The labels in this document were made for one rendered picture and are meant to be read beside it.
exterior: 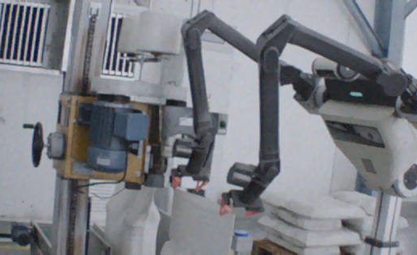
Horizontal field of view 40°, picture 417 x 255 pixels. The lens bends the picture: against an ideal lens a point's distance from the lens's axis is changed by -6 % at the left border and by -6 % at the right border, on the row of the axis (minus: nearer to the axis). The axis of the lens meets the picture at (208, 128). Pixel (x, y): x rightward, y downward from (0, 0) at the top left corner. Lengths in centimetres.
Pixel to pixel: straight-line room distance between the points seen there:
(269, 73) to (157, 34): 65
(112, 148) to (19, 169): 297
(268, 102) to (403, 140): 52
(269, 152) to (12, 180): 354
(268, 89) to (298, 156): 600
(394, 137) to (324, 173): 600
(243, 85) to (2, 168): 329
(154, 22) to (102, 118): 39
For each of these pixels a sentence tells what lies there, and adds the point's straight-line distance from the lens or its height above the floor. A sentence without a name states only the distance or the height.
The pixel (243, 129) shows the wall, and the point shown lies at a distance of 721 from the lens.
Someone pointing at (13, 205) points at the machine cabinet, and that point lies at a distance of 514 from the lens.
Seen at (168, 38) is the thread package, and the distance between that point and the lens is 221.
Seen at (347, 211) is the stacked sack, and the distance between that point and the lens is 518.
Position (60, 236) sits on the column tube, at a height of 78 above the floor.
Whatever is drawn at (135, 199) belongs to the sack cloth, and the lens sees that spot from 279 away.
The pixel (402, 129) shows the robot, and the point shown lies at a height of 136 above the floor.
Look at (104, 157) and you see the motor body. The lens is 216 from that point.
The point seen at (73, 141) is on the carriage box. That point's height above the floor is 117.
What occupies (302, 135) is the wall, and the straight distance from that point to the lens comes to 767.
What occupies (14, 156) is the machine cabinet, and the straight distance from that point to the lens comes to 506.
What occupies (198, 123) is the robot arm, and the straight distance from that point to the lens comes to 220.
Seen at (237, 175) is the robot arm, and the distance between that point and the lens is 184.
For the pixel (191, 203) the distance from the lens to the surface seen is 222.
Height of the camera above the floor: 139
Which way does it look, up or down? 3 degrees down
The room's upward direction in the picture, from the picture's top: 7 degrees clockwise
